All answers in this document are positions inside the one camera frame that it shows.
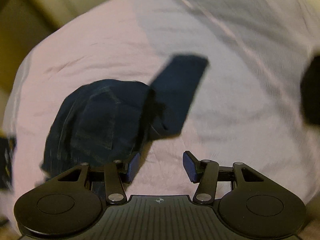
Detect cream panelled wardrobe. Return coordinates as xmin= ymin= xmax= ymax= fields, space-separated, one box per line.
xmin=1 ymin=0 xmax=106 ymax=92

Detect grey pink bed cover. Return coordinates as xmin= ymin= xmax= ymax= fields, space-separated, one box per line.
xmin=1 ymin=0 xmax=319 ymax=224

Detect black garment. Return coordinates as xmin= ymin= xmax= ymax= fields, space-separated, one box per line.
xmin=300 ymin=54 xmax=320 ymax=125

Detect dark blue denim jeans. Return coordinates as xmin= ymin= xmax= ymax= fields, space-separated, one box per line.
xmin=41 ymin=54 xmax=209 ymax=178

